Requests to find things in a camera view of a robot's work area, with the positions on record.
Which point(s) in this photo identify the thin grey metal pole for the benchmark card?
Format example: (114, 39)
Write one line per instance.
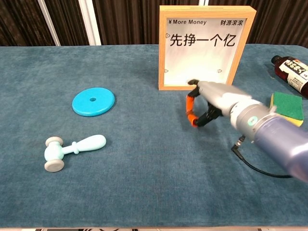
(49, 22)

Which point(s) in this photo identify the dark pleated curtain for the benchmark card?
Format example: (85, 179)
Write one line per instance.
(132, 21)

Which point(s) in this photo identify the wooden money box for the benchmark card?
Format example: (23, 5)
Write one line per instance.
(204, 55)

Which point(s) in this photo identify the wide white metal pole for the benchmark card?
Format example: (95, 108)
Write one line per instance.
(91, 22)

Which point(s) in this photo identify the blue velvet table cloth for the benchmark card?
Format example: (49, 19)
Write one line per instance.
(144, 168)

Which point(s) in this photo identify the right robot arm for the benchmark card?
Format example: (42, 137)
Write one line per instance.
(276, 134)

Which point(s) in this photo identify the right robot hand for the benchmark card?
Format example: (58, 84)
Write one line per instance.
(221, 96)

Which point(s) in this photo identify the dark sauce bottle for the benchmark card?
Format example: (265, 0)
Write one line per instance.
(293, 74)

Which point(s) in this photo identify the blue disc with hole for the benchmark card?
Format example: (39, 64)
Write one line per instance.
(101, 106)

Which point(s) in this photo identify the green and yellow sponge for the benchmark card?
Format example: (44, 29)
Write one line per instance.
(288, 106)

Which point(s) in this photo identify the light blue toy hammer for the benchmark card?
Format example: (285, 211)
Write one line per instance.
(91, 143)

